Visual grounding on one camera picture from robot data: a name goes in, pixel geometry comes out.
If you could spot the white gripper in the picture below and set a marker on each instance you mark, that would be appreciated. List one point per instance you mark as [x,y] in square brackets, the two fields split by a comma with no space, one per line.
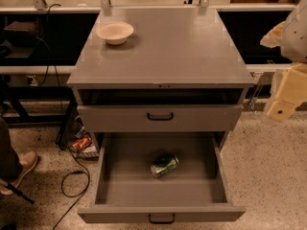
[295,37]

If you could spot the green soda can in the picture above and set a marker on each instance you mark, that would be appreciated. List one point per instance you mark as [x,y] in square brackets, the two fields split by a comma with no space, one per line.
[164,164]

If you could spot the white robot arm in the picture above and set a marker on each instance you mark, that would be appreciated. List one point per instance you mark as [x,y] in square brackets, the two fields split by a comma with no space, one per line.
[291,36]

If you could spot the grey drawer cabinet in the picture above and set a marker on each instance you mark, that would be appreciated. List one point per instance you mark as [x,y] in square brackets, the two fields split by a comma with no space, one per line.
[175,56]

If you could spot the open grey middle drawer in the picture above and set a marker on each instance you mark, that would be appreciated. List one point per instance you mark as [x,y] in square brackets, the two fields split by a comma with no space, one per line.
[125,191]

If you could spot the white bowl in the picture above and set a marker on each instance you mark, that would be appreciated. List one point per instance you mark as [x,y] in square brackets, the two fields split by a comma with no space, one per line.
[115,33]

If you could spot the orange snack bag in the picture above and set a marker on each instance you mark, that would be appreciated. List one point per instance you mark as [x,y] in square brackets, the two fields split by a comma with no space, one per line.
[81,144]

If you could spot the tan shoe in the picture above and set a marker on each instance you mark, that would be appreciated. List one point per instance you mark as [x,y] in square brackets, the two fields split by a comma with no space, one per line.
[28,162]

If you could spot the brown trouser leg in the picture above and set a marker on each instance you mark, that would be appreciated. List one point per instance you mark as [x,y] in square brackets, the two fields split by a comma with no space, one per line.
[10,167]

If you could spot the black tripod leg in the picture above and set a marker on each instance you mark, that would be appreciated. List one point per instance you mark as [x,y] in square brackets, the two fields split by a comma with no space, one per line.
[10,187]

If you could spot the black top drawer handle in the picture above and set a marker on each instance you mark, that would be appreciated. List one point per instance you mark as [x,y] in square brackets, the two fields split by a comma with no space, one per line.
[166,117]

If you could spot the black drawer handle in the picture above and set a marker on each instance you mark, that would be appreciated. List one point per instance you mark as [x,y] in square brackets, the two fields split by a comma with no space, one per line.
[166,117]
[161,218]

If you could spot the black middle drawer handle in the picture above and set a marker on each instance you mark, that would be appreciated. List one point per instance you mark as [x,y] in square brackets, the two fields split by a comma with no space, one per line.
[161,218]

